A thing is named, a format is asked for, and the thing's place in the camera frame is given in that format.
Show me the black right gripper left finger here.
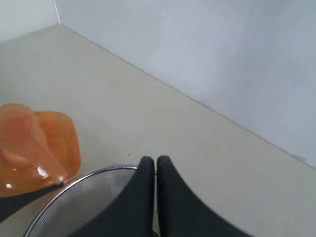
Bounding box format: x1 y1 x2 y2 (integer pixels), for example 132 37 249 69
70 157 155 237

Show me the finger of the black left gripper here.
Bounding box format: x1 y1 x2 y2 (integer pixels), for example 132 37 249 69
0 183 65 222

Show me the orange dish soap pump bottle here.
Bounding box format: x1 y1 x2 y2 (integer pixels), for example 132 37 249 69
0 103 81 198

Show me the steel mesh colander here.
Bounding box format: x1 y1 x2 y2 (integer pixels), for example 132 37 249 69
21 165 158 237

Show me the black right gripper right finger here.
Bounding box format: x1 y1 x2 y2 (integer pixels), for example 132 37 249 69
157 156 250 237

